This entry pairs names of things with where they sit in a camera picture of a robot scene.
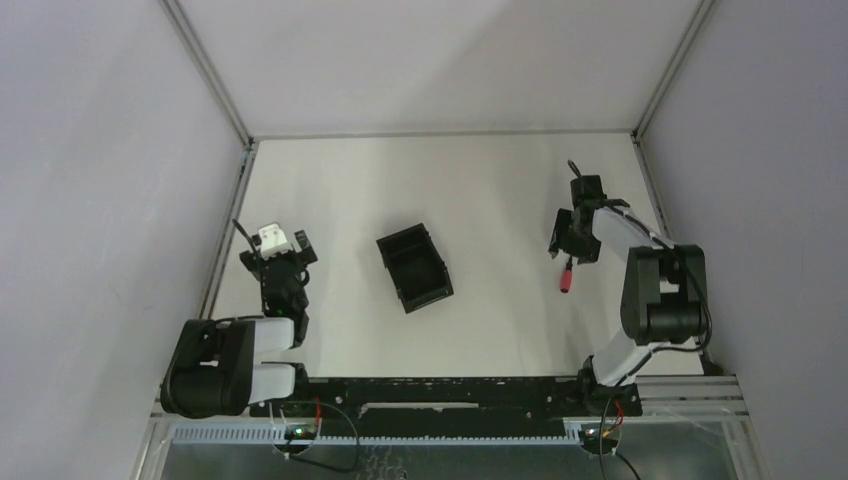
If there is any red handled screwdriver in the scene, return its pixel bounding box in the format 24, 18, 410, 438
559, 255, 573, 293

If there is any left black cable loop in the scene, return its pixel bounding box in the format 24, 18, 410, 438
270, 398, 362, 475

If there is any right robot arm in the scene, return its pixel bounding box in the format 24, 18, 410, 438
548, 174, 713, 416

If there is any right black base cable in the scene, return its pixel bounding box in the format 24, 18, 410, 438
577, 397, 639, 480

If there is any black plastic bin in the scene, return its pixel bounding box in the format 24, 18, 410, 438
376, 223, 454, 314

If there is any white slotted cable duct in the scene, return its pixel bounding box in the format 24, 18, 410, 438
170, 423, 584, 446

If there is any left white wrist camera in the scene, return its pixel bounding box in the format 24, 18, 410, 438
257, 222, 294, 260

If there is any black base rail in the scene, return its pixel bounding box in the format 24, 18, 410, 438
249, 376, 643, 440

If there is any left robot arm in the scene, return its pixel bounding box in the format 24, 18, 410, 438
159, 223, 317, 419

